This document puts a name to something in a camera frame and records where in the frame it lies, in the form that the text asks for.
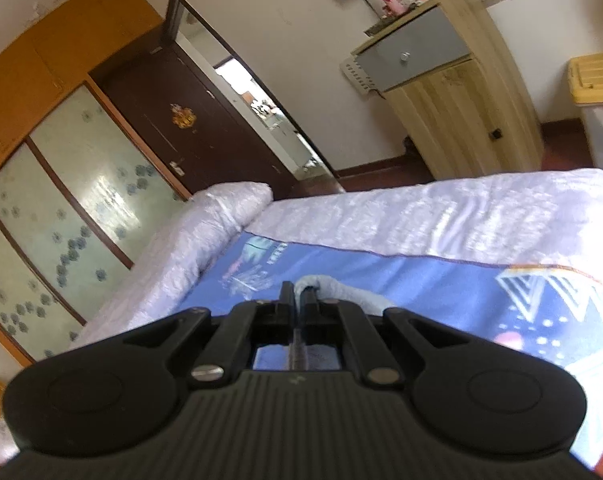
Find wooden cabinet with grey drawer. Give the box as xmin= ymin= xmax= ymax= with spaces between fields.
xmin=350 ymin=0 xmax=545 ymax=182

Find wooden wardrobe with floral glass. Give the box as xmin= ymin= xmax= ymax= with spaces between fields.
xmin=0 ymin=0 xmax=193 ymax=367

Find plastic bin with yellow lid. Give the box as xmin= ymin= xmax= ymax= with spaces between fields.
xmin=567 ymin=50 xmax=603 ymax=177

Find lavender floral quilt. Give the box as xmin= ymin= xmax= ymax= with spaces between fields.
xmin=68 ymin=167 xmax=603 ymax=352

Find gold door ornament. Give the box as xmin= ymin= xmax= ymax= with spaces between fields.
xmin=169 ymin=102 xmax=197 ymax=131

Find dark brown door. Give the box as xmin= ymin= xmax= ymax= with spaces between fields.
xmin=88 ymin=24 xmax=296 ymax=202

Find light grey pants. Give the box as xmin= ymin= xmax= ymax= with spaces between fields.
xmin=295 ymin=274 xmax=398 ymax=319

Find white power strip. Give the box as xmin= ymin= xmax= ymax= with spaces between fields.
xmin=339 ymin=57 xmax=383 ymax=97

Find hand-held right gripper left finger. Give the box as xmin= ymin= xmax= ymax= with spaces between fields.
xmin=122 ymin=282 xmax=295 ymax=389

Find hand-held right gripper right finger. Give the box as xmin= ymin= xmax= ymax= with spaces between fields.
xmin=301 ymin=285 xmax=469 ymax=389

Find blue printed blanket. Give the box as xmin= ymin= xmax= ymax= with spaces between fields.
xmin=174 ymin=232 xmax=603 ymax=467

